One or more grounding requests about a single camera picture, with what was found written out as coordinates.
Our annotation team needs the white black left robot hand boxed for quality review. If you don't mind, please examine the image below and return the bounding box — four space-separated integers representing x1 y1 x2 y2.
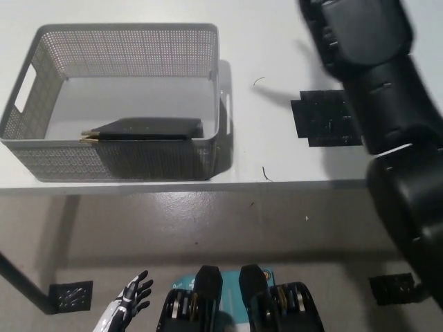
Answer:
93 270 154 332

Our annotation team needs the grey perforated plastic basket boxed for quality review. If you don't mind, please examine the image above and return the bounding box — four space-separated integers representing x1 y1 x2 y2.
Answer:
0 22 233 182

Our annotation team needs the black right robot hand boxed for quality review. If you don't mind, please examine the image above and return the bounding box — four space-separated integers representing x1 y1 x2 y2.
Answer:
298 0 416 84

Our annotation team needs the black metal table leg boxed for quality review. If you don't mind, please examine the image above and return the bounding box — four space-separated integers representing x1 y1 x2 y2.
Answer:
0 250 53 315

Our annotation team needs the black hardcover notebook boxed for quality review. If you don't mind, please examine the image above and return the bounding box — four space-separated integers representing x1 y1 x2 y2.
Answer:
80 117 204 143

